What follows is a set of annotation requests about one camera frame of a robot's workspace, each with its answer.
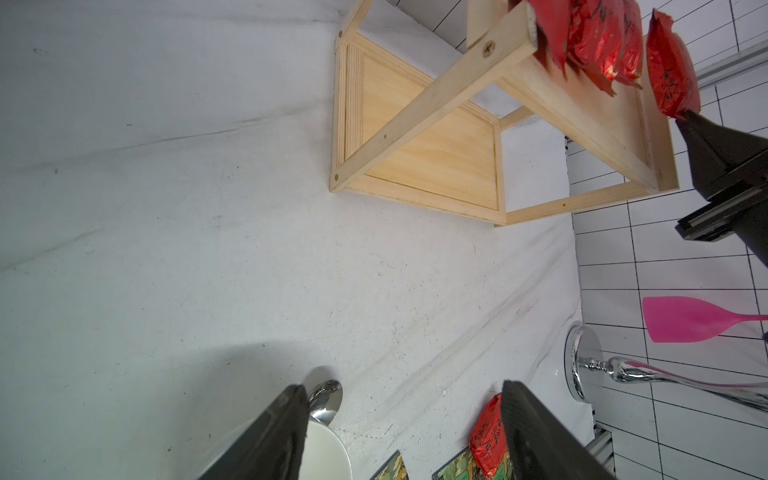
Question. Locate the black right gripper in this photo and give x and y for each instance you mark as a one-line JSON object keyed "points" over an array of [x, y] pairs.
{"points": [[729, 170]]}

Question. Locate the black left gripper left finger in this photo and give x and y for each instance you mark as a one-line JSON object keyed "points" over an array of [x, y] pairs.
{"points": [[268, 447]]}

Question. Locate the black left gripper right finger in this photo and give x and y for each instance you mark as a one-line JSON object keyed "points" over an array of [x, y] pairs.
{"points": [[540, 446]]}

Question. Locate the red tea bag five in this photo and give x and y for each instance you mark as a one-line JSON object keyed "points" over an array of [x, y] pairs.
{"points": [[487, 442]]}

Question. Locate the green tea bag three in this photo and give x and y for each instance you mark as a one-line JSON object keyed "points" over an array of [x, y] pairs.
{"points": [[463, 466]]}

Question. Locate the red tea bag four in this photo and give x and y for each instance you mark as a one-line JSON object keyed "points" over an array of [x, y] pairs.
{"points": [[670, 68]]}

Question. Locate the green tea bag two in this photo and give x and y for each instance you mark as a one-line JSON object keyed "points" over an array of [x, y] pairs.
{"points": [[393, 469]]}

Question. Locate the red tea bag two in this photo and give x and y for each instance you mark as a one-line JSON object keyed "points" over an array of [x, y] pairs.
{"points": [[595, 39]]}

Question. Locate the red tea bag one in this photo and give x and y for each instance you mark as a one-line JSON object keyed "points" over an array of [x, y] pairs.
{"points": [[553, 21]]}

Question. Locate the red tea bag three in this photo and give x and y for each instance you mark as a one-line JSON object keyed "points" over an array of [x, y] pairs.
{"points": [[629, 63]]}

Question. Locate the wooden two-tier shelf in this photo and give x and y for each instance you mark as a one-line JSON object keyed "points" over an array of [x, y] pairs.
{"points": [[437, 142]]}

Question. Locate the white bowl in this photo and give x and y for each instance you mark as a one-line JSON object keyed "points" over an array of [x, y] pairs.
{"points": [[324, 457]]}

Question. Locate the metal spoon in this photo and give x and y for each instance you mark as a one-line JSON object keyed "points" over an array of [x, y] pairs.
{"points": [[325, 401]]}

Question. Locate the pink plastic spatula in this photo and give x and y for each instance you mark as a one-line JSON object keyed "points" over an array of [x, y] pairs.
{"points": [[678, 319]]}

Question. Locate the aluminium side rail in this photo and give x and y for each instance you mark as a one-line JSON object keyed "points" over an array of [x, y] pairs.
{"points": [[602, 449]]}

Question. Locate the chrome wire cup rack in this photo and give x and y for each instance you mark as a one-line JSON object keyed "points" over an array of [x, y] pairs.
{"points": [[586, 370]]}

